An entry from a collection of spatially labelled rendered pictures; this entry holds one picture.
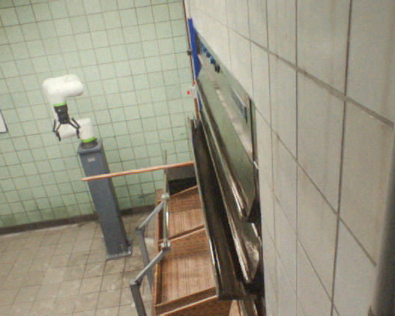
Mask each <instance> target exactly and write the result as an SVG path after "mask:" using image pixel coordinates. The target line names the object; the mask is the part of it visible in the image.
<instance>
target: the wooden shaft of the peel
mask: <svg viewBox="0 0 395 316"><path fill-rule="evenodd" d="M193 164H194V162H193V161H189V162H185V163H176V164H167V165H161V166H154V167H149V168H144V169H136V170H131V171H127V172H113V173H109V174H103V175H95V176H91V177H86V178H82V181H95V180H100V179H104V178H112V177H117V176H122V175H131V174H135V173H140V172H153V171H158V170H162V169H170V168H175V167H180V166H188V165H193Z"/></svg>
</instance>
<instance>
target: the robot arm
mask: <svg viewBox="0 0 395 316"><path fill-rule="evenodd" d="M63 82H64V83H63ZM43 88H44V92H45V94H46V96H47V98H48V99H49V102H50V106H51V109H52V112H53V115H54V118H55V120H54V125H53V131H52V132H55V133H56V137H57V138H58V139H59V141H61V138H72V137H75V136H77V138H78V139H80V140H81V148H83V149H89V148H92V147H96V146H97V145H98V142H97V138H95V133H94V130H93V125H92V122H91V120H90V119H88V118H83V119H79V120H75V119H74V117H69V116H68V106H67V104H66V101H65V98H68V97H69V98H71V97H77V96H80V95H81V94H82V93H83V91H84V87H83V85H82V83H81V80H80V78H79V77H78V76H77V75H76V74H67V75H64V76H62V77H54V78H49V79H46V80H45V81H44V83H43ZM70 120H72V122H71V121H70ZM56 128H57V130H56V131H55V129H56Z"/></svg>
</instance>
